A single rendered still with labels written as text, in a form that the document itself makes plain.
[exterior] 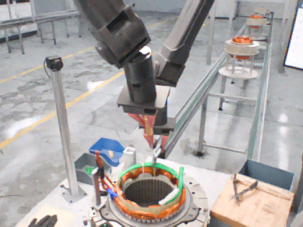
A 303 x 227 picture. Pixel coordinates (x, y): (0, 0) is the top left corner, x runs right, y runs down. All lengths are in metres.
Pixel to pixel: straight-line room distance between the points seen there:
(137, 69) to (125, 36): 0.08
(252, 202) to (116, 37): 0.62
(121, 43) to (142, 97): 0.14
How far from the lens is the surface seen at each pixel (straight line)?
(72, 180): 1.26
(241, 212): 0.84
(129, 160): 0.83
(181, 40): 0.72
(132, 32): 0.47
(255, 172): 1.08
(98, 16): 0.46
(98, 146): 1.56
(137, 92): 0.55
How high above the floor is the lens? 1.64
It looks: 26 degrees down
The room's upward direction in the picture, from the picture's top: straight up
